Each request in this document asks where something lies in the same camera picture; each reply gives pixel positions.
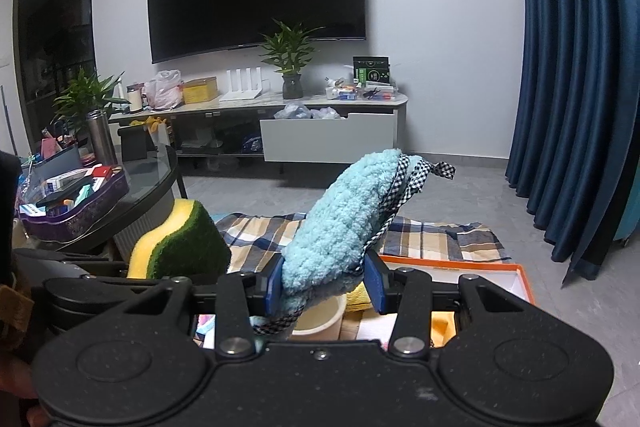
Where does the round black glass table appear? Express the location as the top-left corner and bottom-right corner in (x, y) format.
(21, 144), (186, 261)

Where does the plaid blanket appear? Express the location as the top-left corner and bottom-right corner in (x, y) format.
(215, 212), (510, 272)

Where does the yellow knit pouch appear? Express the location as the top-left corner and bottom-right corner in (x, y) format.
(345, 283), (372, 313)

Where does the beige paper cup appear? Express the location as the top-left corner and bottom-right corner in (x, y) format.
(290, 295), (347, 341)

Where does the steel thermos bottle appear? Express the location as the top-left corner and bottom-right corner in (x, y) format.
(86, 108), (117, 166)

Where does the blue curtain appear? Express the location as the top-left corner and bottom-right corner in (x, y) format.
(506, 0), (639, 281)

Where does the green black box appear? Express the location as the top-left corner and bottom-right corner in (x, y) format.
(352, 56), (390, 88)

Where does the purple tray of items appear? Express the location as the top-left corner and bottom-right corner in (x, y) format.
(18, 167), (129, 243)

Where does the orange white box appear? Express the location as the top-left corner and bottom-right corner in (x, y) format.
(344, 255), (536, 350)

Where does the person left hand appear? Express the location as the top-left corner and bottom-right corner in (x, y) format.
(0, 355), (51, 427)

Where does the white tv cabinet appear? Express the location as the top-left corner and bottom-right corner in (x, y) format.
(112, 92), (408, 165)

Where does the blue tissue pack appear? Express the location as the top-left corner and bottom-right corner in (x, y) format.
(194, 314), (216, 350)

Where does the white router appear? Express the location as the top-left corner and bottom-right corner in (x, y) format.
(220, 67), (262, 102)

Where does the yellow microfiber cloth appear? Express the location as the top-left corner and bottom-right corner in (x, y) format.
(431, 311), (457, 348)

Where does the potted plant on cabinet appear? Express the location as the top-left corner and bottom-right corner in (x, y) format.
(262, 20), (320, 101)

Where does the teal suitcase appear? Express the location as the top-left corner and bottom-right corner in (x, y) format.
(614, 172), (640, 245)

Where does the light blue knit cloth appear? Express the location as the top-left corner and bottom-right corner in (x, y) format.
(253, 150), (456, 337)

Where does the yellow box on cabinet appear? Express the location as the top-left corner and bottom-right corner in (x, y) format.
(182, 77), (218, 105)

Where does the pink plastic bag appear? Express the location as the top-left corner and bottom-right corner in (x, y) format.
(144, 69), (182, 110)

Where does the yellow green sponge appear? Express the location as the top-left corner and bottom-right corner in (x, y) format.
(127, 198), (231, 280)

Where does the potted plant on table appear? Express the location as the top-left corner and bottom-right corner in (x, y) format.
(51, 68), (129, 138)

